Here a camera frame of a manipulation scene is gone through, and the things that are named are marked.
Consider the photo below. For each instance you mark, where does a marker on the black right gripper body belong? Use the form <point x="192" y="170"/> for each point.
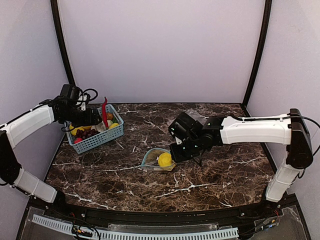
<point x="175" y="153"/>

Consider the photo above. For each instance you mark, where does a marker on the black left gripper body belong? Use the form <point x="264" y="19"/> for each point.
<point x="94" y="118"/>

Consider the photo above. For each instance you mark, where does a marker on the yellow toy mango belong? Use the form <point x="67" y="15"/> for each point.
<point x="73" y="130"/>

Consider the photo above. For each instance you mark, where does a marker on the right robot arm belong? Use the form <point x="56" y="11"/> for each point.
<point x="193" y="138"/>

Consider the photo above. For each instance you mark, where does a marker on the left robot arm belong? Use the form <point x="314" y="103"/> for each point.
<point x="70" y="106"/>

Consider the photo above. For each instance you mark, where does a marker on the dark red toy food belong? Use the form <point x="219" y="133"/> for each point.
<point x="84" y="134"/>

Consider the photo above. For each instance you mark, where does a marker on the yellow toy food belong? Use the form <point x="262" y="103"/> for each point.
<point x="113" y="125"/>

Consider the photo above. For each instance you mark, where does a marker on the white toy garlic bulb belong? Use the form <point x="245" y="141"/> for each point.
<point x="101" y="127"/>

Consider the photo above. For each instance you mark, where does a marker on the red toy chili pepper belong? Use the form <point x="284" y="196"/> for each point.
<point x="104" y="113"/>

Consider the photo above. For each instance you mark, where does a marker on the brown toy kiwi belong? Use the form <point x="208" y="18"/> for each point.
<point x="109" y="116"/>

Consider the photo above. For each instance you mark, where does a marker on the blue perforated plastic basket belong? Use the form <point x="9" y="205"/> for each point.
<point x="101" y="138"/>

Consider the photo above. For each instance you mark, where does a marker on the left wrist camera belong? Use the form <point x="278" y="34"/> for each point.
<point x="84" y="98"/>

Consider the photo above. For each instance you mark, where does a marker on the black front table rail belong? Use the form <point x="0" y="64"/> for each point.
<point x="234" y="216"/>

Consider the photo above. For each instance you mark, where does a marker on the left black corner post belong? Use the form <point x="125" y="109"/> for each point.
<point x="54" y="4"/>

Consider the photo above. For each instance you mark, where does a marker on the black corner post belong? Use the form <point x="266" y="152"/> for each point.
<point x="259" y="52"/>
<point x="54" y="4"/>

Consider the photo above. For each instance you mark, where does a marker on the grey slotted cable duct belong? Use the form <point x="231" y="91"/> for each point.
<point x="137" y="232"/>

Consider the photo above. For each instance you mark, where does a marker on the right black corner post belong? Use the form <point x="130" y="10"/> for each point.
<point x="259" y="52"/>

